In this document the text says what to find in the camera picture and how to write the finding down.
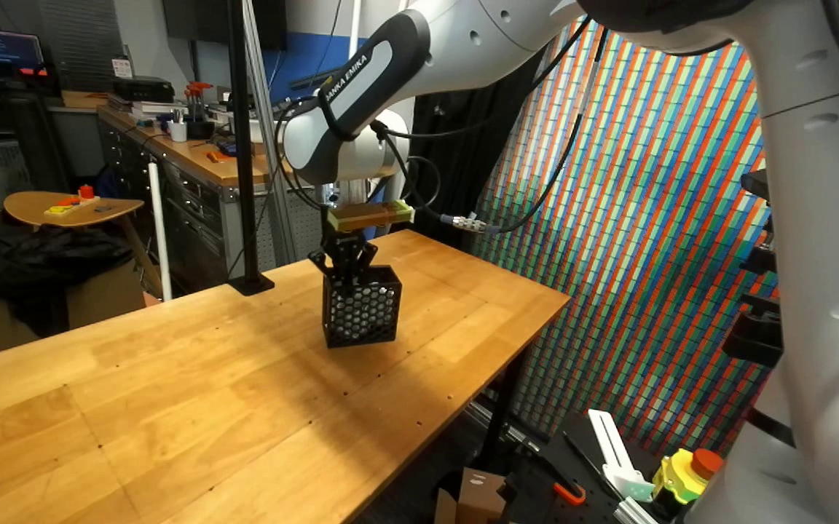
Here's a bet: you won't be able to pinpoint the white aluminium extrusion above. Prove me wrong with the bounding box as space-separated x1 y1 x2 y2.
584 408 659 524

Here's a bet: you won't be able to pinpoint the black bag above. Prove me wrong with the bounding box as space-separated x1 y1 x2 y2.
0 221 137 339

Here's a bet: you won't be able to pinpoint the black metal table leg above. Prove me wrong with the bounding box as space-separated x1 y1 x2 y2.
480 352 532 478

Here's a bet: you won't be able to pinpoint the grey metal pole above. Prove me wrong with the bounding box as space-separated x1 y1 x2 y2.
239 0 296 266

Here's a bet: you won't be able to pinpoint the black case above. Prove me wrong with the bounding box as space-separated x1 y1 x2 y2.
110 75 178 106

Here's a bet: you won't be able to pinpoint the dark wall screen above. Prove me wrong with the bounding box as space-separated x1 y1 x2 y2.
161 0 292 50

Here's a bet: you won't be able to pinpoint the long white pole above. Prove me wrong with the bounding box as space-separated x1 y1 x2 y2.
344 0 366 75

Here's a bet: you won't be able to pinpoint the black perforated plastic box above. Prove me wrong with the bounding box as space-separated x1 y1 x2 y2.
319 261 404 349

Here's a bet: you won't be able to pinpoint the black curtain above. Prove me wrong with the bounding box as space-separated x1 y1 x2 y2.
407 47 550 250

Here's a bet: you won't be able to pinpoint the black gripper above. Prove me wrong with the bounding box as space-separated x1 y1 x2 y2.
306 231 381 279

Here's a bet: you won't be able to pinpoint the wooden workbench with drawers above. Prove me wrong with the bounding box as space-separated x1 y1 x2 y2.
95 100 341 288

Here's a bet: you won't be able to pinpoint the yellow-green wrist camera box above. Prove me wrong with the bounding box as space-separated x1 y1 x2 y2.
325 197 416 235

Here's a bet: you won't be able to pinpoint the colourful striped backdrop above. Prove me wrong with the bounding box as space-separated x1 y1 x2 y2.
466 17 780 461

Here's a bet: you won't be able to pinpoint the black device with red top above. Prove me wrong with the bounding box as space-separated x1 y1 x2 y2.
182 79 215 141

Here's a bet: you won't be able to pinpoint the orange-handled tool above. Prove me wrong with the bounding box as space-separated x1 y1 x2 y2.
525 455 589 510

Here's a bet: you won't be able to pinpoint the yellow red emergency stop button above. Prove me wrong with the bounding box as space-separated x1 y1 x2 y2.
653 445 726 506

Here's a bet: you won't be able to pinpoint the small brown cardboard box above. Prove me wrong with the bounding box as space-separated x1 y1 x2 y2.
433 467 513 524

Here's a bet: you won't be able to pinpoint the red yellow toy blocks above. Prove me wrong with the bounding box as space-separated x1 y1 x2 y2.
40 183 101 219

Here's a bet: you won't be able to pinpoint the short white pole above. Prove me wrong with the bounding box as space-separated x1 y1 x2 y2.
146 159 175 305

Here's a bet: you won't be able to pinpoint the black pole stand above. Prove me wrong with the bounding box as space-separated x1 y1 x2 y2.
225 0 276 301

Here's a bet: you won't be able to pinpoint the large brown cardboard box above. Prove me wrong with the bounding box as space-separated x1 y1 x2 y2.
0 260 152 362

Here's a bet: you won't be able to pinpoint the black camera on stand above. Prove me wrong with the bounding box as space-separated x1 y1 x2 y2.
723 170 783 369

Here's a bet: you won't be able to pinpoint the black robot cable with connector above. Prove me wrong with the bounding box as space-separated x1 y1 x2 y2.
369 27 596 235

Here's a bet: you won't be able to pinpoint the round wooden stool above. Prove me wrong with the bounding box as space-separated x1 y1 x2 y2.
3 186 146 235

